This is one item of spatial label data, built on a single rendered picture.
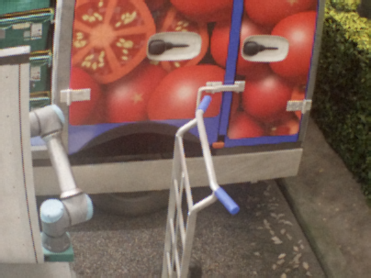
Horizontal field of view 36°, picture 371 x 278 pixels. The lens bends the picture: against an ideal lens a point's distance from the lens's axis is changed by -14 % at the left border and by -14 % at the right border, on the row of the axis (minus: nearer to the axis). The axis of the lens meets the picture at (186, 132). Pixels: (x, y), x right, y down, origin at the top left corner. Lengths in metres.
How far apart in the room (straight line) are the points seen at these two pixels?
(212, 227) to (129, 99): 1.09
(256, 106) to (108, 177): 0.94
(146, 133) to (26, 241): 1.32
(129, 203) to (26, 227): 1.63
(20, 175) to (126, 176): 1.50
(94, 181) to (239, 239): 1.00
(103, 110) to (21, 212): 1.19
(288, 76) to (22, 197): 1.90
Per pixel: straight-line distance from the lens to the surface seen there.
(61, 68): 3.32
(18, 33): 3.39
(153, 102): 3.51
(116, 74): 3.38
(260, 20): 3.46
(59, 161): 2.75
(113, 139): 3.59
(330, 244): 4.04
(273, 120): 3.82
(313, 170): 4.66
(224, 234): 4.07
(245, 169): 3.97
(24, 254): 2.67
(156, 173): 3.80
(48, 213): 2.68
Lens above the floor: 2.68
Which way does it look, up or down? 33 degrees down
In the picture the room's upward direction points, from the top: 7 degrees clockwise
